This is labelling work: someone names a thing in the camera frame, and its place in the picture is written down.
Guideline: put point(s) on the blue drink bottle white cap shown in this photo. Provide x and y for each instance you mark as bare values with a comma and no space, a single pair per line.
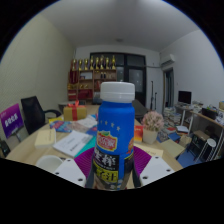
115,133

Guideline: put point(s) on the wooden shelf unit with trophies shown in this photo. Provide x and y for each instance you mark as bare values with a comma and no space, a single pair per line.
85,85

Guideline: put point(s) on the black office chair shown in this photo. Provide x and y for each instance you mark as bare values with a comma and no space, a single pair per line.
31,113

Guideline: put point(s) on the grey chair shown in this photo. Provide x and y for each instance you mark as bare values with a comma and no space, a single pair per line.
141,108

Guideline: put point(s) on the yellow gift box red ribbon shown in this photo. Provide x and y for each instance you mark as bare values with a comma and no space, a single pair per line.
75,112

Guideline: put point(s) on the white booklet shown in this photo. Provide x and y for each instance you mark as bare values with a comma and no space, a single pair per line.
71,143

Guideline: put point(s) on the white paper sheet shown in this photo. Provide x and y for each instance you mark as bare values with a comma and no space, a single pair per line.
88,121

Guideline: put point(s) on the black computer monitor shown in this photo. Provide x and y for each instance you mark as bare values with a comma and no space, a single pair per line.
184,97

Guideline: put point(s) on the small round white table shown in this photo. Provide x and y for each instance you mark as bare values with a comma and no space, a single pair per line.
62,104

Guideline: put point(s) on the beige book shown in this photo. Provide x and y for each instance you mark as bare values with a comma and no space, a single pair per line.
45,138

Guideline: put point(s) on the beige envelope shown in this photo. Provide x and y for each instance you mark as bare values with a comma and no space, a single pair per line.
151,150

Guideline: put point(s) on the teal book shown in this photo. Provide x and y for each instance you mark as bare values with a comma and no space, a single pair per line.
88,145

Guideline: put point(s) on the purple sign board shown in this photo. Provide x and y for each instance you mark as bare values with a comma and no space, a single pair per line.
11,119

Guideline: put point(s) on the white round stool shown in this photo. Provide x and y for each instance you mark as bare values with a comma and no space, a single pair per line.
211,142

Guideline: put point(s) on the stack of books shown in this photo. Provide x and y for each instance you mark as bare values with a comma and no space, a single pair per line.
171,116

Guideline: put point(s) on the blue and red book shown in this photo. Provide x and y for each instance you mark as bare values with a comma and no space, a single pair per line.
92,130

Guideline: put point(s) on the black framed glass door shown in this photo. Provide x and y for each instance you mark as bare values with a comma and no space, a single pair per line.
136,76

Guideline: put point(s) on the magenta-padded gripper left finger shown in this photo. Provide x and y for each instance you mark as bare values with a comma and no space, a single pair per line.
70,172

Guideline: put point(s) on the pink flowers in white pot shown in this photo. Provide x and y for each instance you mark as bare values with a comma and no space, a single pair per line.
152,123

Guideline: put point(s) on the white air conditioner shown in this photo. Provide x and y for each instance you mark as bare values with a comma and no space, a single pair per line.
168,60

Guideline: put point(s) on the orange book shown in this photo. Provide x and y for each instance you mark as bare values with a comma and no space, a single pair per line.
138,133

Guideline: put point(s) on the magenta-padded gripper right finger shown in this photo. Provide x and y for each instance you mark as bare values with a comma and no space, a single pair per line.
156,170

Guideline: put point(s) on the yellow book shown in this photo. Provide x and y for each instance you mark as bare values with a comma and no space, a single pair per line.
56,119

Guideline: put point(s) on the wooden side desk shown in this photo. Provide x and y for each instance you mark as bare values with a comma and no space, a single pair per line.
206,120

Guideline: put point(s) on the colourful picture book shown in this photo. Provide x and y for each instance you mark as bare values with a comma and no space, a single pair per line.
63,126

